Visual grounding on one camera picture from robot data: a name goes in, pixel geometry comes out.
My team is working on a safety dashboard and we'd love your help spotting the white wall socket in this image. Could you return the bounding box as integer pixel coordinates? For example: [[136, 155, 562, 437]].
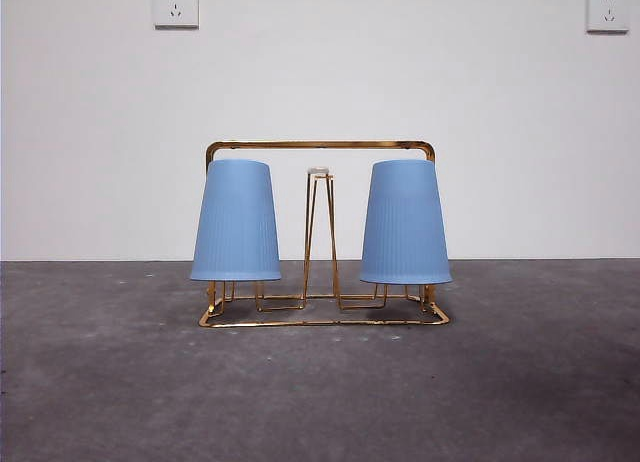
[[152, 0, 200, 31], [585, 0, 631, 35]]

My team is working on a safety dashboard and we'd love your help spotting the gold wire cup rack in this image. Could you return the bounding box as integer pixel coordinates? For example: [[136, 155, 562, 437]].
[[198, 139, 454, 329]]

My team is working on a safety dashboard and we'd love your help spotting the blue ribbed plastic cup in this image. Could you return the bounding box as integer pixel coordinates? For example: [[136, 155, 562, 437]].
[[359, 158, 454, 286], [189, 159, 283, 283]]

